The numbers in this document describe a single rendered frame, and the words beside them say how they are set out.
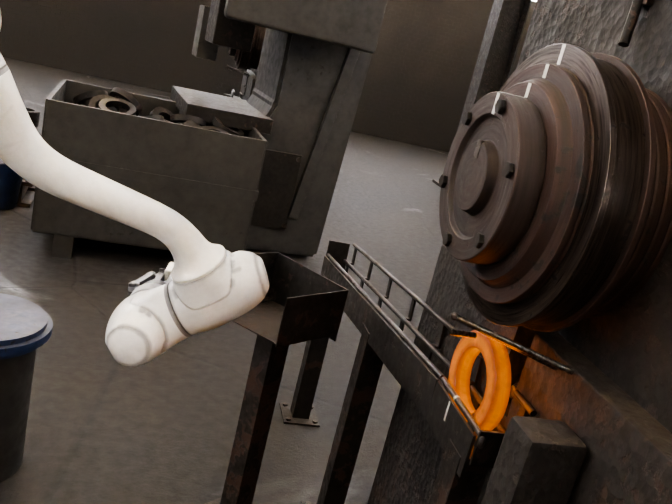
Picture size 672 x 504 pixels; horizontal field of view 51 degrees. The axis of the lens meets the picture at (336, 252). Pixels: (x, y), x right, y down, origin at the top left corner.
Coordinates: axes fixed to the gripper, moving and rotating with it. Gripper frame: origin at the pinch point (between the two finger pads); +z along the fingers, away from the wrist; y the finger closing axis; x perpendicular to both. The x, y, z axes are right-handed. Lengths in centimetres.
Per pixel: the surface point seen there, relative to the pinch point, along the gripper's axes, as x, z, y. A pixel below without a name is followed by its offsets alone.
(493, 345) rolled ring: 5, -37, 62
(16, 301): -23, 33, -44
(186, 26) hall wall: 74, 946, -134
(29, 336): -24.8, 15.4, -34.9
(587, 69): 52, -45, 65
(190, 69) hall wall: 14, 951, -124
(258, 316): -13.5, 14.2, 20.0
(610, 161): 40, -57, 65
